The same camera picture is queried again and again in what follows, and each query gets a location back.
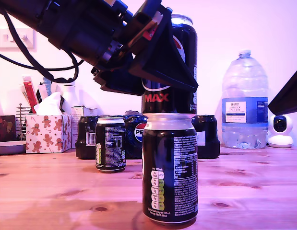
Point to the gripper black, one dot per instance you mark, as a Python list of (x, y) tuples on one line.
[(136, 33)]

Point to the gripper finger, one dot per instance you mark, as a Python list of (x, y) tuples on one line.
[(289, 95)]

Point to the black Pepsi Max can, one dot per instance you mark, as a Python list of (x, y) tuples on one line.
[(169, 172), (184, 36), (111, 148)]

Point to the shrink-wrapped Pepsi can multipack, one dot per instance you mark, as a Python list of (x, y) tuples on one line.
[(134, 148)]

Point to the large clear water bottle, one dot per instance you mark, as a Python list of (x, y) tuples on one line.
[(244, 119)]

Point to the white torn cardboard box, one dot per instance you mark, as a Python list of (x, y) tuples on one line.
[(90, 112)]

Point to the white printed carton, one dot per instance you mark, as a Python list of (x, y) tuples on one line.
[(77, 112)]

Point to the white insulated bottle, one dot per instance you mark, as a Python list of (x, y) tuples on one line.
[(70, 98)]

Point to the blue white packet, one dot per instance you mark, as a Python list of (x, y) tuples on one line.
[(46, 87)]

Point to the white tissue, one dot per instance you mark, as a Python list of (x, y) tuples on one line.
[(48, 105)]

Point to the black white stick packet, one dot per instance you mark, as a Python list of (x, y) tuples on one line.
[(42, 93)]

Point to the gingerbread print tissue box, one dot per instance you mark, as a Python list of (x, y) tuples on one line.
[(47, 136)]

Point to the pale stick packet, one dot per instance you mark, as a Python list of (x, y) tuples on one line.
[(23, 93)]

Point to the grey plate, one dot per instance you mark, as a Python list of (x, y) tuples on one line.
[(9, 148)]

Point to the small white round camera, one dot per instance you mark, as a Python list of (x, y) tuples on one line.
[(280, 134)]

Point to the white light switch plate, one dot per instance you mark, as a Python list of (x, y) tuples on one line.
[(30, 44)]

